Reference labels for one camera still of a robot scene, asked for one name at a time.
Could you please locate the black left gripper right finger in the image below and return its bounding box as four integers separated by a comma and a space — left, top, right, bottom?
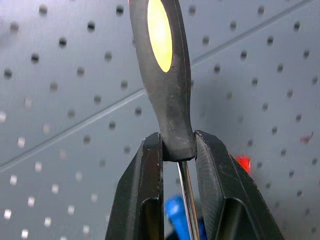
194, 129, 286, 240

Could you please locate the blue handled screwdriver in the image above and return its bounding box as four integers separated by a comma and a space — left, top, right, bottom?
163, 194, 208, 240

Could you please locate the black yellow handled screwdriver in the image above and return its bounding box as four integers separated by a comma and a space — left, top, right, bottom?
128, 0, 201, 240

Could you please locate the grey metal pegboard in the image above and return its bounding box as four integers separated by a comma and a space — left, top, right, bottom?
0, 0, 320, 240

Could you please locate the red handled screwdriver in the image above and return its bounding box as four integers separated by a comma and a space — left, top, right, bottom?
236, 155, 252, 174

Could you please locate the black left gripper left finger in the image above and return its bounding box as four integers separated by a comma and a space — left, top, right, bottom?
104, 131, 165, 240

